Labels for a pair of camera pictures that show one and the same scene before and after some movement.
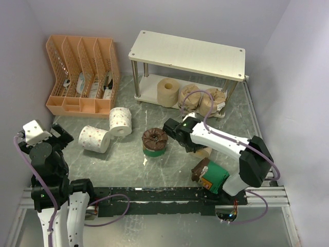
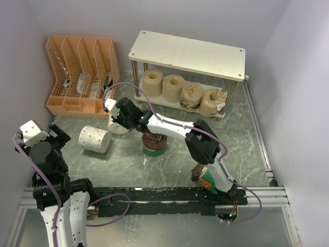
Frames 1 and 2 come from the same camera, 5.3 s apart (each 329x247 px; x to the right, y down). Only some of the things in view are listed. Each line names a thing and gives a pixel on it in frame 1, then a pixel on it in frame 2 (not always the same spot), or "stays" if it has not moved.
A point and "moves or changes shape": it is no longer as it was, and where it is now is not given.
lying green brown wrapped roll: (209, 174) stays
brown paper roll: (219, 100) stays
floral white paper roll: (94, 139) stays
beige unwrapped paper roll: (205, 152) moves or changes shape
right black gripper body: (189, 146) → (127, 122)
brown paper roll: (189, 98) stays
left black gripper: (62, 138) stays
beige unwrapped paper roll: (167, 92) moves or changes shape
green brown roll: (154, 140) stays
